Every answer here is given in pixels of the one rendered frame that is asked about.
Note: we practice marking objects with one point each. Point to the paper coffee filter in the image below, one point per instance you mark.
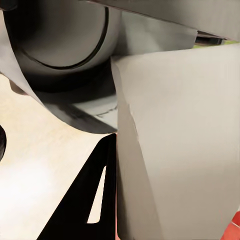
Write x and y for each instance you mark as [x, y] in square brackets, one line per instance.
[177, 143]

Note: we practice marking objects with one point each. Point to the countertop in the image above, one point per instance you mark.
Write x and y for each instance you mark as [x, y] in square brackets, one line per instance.
[31, 228]
[42, 158]

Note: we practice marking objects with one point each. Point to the coffee maker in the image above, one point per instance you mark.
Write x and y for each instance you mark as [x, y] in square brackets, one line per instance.
[58, 51]

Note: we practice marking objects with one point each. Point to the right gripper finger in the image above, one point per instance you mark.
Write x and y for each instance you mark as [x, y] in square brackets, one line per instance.
[70, 219]

